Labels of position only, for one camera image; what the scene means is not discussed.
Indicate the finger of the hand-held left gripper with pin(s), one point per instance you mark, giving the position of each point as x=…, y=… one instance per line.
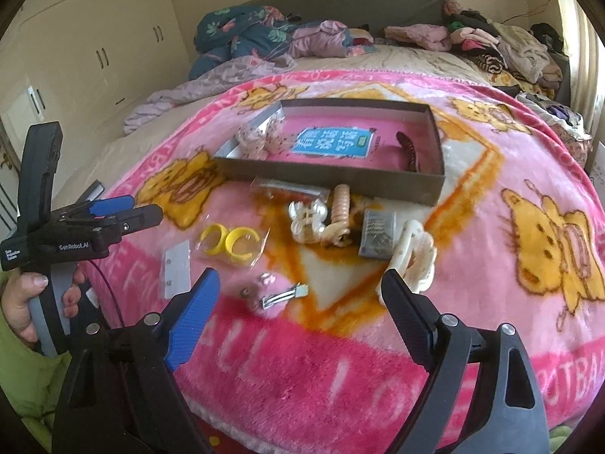
x=113, y=204
x=142, y=217

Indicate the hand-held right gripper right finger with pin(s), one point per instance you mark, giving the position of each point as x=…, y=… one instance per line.
x=410, y=324

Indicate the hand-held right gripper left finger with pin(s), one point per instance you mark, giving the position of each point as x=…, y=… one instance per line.
x=193, y=324

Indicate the clear plastic packet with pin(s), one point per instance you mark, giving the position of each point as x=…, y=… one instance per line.
x=177, y=267

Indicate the large white hair claw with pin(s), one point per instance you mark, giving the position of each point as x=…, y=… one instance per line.
x=416, y=255

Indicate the silver snap clip pink pompom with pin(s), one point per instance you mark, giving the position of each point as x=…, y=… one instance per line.
x=279, y=295

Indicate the clear packet of hairpins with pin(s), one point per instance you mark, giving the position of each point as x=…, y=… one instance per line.
x=378, y=234

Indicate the beige ribbed hair claw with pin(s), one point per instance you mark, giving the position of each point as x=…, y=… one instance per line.
x=339, y=208

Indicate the pearl white hair claw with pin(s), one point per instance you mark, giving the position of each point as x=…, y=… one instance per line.
x=307, y=224

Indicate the clear plastic bag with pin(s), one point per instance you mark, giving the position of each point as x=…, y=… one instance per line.
x=293, y=191

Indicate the brown cardboard box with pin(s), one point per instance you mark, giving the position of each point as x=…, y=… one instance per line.
x=331, y=182

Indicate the person's left forearm green sleeve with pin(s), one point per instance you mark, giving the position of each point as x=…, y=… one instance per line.
x=23, y=383

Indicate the person's left hand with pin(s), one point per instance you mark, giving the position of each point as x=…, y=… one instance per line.
x=21, y=298

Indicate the pink cartoon printed blanket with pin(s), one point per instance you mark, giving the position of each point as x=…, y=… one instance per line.
x=331, y=378

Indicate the pink lace hair bow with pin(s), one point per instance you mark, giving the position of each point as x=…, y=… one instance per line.
x=262, y=144

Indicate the lilac cloth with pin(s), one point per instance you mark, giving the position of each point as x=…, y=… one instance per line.
x=212, y=80

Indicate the cream wardrobe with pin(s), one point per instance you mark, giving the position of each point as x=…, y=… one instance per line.
x=85, y=47

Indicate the brown hair clip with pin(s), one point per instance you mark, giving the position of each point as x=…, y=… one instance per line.
x=410, y=151

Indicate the dark blue floral quilt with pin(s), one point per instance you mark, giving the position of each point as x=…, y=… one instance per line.
x=236, y=33

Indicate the white paper bag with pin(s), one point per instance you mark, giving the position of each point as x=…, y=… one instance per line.
x=596, y=161

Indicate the bag of clothes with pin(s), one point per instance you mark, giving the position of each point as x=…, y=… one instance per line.
x=557, y=113

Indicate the purple pink garment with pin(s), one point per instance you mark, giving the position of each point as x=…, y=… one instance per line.
x=326, y=38

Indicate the bed with beige sheet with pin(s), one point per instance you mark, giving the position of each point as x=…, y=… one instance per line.
x=378, y=64

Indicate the pink fluffy garment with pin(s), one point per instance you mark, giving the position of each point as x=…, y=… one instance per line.
x=418, y=35

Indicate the grey headboard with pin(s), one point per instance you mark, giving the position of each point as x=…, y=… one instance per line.
x=340, y=4

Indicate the pile of clothes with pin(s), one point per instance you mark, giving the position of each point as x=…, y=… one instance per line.
x=510, y=47

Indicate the cream curtain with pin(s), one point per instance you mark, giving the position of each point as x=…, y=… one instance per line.
x=579, y=33

